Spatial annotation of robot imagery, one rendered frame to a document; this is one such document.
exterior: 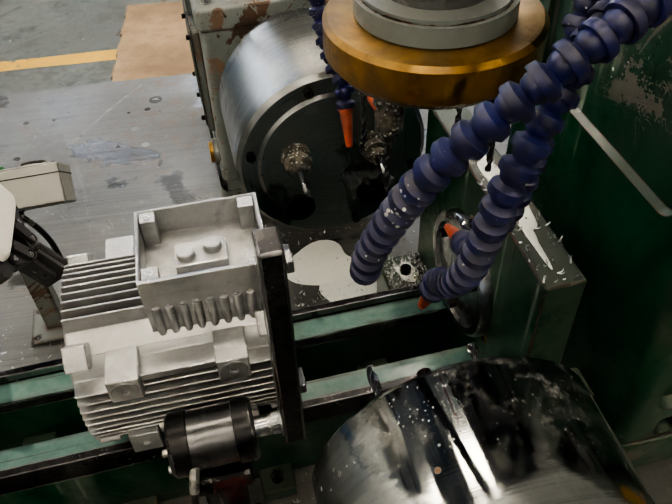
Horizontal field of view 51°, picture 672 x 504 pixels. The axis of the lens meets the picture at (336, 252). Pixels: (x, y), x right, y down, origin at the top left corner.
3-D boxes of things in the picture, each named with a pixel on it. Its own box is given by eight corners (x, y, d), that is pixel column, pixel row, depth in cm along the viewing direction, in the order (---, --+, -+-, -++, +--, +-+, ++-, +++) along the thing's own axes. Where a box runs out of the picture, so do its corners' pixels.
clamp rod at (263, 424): (285, 416, 68) (283, 405, 67) (289, 434, 67) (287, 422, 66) (202, 435, 67) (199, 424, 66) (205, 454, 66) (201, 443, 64)
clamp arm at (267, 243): (305, 412, 70) (285, 222, 52) (312, 439, 68) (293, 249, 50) (271, 421, 69) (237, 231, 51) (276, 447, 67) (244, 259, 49)
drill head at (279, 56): (359, 94, 124) (359, -49, 107) (429, 231, 99) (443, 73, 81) (218, 117, 121) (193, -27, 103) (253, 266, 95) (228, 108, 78)
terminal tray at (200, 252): (262, 241, 76) (254, 189, 71) (278, 315, 69) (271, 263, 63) (149, 261, 74) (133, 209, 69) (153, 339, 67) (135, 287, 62)
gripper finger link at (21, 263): (-7, 250, 69) (47, 283, 74) (-10, 273, 67) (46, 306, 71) (17, 233, 68) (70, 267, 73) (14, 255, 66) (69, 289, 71)
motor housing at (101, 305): (269, 305, 90) (252, 190, 76) (296, 435, 76) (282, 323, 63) (108, 336, 87) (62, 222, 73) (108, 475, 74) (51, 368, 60)
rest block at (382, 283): (414, 302, 105) (418, 245, 97) (430, 338, 100) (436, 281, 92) (375, 311, 104) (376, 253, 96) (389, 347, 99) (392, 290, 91)
